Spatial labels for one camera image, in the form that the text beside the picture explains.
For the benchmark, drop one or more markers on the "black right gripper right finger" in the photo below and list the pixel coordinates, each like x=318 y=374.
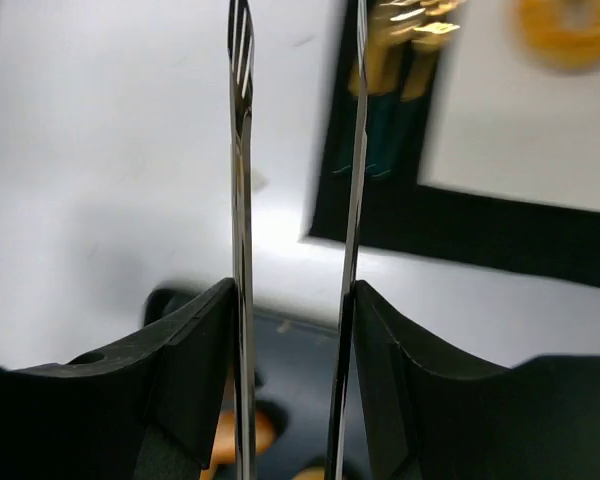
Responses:
x=434 y=411

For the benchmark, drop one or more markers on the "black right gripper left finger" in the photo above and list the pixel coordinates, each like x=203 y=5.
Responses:
x=143 y=407

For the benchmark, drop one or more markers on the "orange glazed donut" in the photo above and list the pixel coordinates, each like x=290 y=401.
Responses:
x=543 y=29

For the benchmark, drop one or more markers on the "metal tongs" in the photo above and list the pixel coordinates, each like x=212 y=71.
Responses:
x=241 y=55

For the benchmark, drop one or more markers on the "oval orange bread roll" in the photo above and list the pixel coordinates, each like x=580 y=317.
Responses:
x=223 y=452

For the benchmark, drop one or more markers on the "black baking tray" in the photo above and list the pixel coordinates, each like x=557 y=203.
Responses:
x=293 y=385

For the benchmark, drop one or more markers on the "white square plate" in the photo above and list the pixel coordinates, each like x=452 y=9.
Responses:
x=503 y=125

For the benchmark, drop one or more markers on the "gold fork teal handle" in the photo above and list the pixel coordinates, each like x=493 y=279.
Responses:
x=430 y=40

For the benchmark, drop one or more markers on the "gold spoon teal handle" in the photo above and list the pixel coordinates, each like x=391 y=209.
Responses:
x=389 y=60

